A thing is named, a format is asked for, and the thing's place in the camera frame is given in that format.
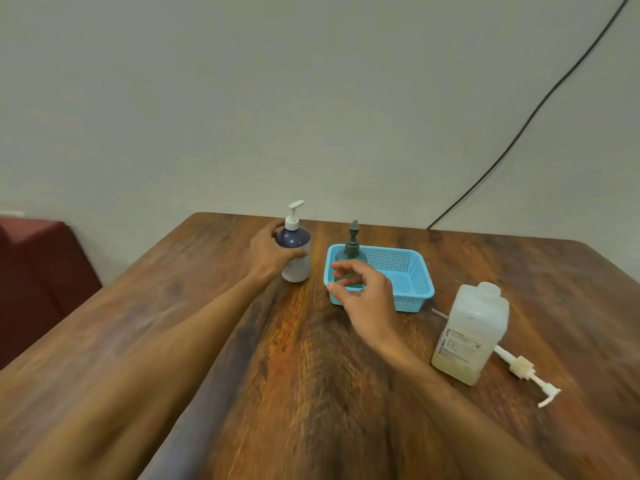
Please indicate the person's right hand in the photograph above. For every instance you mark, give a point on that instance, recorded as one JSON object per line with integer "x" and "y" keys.
{"x": 372, "y": 309}

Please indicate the dark red sofa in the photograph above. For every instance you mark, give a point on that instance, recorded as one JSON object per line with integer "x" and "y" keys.
{"x": 40, "y": 279}

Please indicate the dark blue pump bottle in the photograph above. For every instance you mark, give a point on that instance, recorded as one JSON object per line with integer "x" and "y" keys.
{"x": 295, "y": 238}

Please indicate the person's right thumb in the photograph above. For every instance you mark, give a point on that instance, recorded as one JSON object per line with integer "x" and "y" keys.
{"x": 342, "y": 292}

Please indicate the person's left forearm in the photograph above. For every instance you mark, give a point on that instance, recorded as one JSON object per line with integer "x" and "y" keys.
{"x": 150, "y": 364}

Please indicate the person's left hand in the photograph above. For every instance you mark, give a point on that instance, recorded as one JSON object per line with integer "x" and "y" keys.
{"x": 262, "y": 252}

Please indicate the light blue plastic basket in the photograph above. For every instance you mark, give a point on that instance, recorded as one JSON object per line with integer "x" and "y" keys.
{"x": 406, "y": 274}

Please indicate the person's left thumb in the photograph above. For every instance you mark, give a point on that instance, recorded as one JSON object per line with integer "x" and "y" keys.
{"x": 296, "y": 255}

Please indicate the person's right forearm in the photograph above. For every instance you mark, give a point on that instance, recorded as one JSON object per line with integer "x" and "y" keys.
{"x": 465, "y": 419}

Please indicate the translucent white plastic bottle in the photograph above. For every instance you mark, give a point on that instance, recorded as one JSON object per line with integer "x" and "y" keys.
{"x": 472, "y": 334}

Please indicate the green pump bottle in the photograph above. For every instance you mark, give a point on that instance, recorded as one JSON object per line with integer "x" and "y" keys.
{"x": 352, "y": 248}

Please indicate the white pump dispenser with tube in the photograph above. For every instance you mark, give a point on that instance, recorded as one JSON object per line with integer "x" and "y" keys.
{"x": 522, "y": 368}

